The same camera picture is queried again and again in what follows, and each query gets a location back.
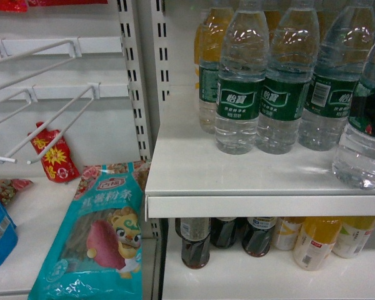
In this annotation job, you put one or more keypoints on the clear water bottle green label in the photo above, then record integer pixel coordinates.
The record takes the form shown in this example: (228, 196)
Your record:
(354, 159)
(242, 67)
(340, 62)
(291, 61)

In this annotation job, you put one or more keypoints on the white upper metal shelf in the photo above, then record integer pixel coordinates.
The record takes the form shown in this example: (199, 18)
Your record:
(191, 177)

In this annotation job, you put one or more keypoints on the white slotted shelf upright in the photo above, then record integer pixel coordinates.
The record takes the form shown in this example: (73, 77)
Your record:
(131, 45)

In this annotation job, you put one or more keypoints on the orange juice bottle white label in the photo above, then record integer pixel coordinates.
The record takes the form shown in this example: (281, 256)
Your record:
(286, 232)
(316, 240)
(353, 235)

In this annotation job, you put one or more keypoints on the dark tea bottle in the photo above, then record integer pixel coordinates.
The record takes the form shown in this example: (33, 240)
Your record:
(223, 232)
(256, 240)
(195, 235)

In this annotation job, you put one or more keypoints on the yellow drink bottle green label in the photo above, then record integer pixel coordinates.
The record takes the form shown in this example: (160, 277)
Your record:
(213, 31)

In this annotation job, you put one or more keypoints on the teal sweet potato noodle bag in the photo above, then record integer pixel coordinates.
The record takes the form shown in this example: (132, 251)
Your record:
(97, 252)

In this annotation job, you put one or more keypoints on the red sauce packet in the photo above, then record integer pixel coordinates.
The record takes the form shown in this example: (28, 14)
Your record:
(57, 162)

